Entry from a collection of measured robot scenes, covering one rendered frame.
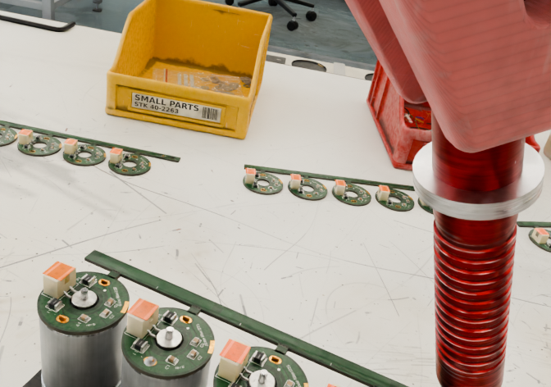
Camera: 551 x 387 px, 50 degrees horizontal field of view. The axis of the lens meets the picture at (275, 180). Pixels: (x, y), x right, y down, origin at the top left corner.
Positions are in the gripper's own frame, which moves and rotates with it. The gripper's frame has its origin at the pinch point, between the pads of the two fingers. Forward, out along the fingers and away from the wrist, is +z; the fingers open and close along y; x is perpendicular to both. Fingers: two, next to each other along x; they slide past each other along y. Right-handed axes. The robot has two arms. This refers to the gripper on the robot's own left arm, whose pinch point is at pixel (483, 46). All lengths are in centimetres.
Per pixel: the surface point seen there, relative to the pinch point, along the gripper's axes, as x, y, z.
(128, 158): 7.2, 26.5, 15.3
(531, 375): -7.9, 7.8, 20.7
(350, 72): -14, 46, 24
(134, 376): 6.6, 5.1, 9.3
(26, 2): 51, 261, 64
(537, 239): -14.8, 16.9, 23.0
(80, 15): 37, 304, 88
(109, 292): 6.9, 7.9, 8.8
